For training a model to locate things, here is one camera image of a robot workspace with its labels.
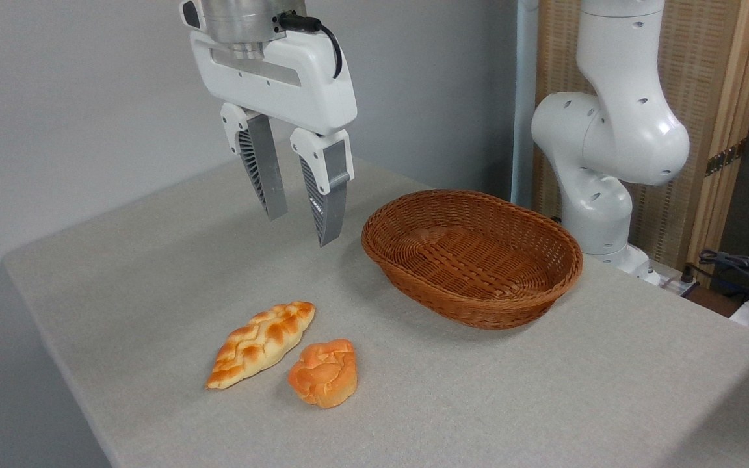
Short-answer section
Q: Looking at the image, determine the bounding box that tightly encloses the round orange bread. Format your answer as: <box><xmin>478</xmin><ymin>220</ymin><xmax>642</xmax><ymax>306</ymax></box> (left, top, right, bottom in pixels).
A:
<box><xmin>288</xmin><ymin>338</ymin><xmax>358</xmax><ymax>409</ymax></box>

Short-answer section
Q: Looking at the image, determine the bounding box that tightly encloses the wooden folding screen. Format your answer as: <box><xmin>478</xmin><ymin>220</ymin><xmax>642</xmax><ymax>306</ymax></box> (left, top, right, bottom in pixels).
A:
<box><xmin>534</xmin><ymin>0</ymin><xmax>749</xmax><ymax>288</ymax></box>

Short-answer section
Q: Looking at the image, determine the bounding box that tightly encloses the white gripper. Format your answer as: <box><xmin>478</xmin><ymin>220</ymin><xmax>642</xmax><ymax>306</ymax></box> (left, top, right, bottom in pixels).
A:
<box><xmin>189</xmin><ymin>29</ymin><xmax>358</xmax><ymax>248</ymax></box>

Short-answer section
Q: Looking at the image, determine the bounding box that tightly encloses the long braided bread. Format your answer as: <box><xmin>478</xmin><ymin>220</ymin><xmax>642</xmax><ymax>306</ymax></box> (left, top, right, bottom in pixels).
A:
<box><xmin>206</xmin><ymin>301</ymin><xmax>317</xmax><ymax>390</ymax></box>

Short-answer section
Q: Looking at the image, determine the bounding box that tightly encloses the white vertical pole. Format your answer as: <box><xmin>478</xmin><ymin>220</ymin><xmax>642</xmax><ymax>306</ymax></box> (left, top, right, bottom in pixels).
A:
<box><xmin>510</xmin><ymin>0</ymin><xmax>540</xmax><ymax>209</ymax></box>

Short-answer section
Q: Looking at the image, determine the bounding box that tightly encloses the brass screen hinge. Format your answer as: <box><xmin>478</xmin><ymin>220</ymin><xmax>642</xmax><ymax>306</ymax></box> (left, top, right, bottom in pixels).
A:
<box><xmin>704</xmin><ymin>138</ymin><xmax>748</xmax><ymax>177</ymax></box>

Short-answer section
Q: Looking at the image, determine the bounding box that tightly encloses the brown wicker basket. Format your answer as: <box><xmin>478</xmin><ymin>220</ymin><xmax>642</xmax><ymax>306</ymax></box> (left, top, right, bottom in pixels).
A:
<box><xmin>361</xmin><ymin>189</ymin><xmax>584</xmax><ymax>330</ymax></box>

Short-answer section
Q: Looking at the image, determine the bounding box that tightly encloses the white power strip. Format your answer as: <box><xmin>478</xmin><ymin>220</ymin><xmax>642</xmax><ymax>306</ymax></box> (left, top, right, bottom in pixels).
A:
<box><xmin>654</xmin><ymin>265</ymin><xmax>700</xmax><ymax>298</ymax></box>

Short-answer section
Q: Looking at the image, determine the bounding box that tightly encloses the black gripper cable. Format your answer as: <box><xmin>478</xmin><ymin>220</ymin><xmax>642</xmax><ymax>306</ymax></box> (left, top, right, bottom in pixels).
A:
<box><xmin>274</xmin><ymin>12</ymin><xmax>344</xmax><ymax>80</ymax></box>

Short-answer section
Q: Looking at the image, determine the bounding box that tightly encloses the black cable bundle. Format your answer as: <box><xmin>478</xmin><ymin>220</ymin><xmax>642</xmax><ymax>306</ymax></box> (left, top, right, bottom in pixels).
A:
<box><xmin>683</xmin><ymin>226</ymin><xmax>749</xmax><ymax>306</ymax></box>

